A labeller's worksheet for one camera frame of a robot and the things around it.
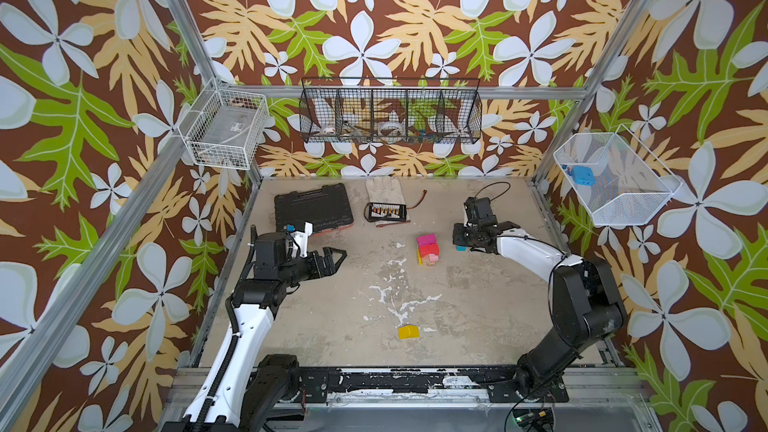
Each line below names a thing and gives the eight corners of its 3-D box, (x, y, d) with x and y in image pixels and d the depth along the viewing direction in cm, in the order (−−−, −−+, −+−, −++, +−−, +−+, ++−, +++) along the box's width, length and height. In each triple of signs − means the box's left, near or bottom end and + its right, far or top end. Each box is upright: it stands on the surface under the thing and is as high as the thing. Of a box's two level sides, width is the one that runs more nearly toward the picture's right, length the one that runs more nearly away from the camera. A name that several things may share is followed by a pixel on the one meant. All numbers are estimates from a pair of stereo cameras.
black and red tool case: (280, 244, 103) (276, 236, 99) (277, 203, 114) (274, 194, 110) (355, 228, 107) (354, 220, 103) (345, 190, 118) (344, 181, 114)
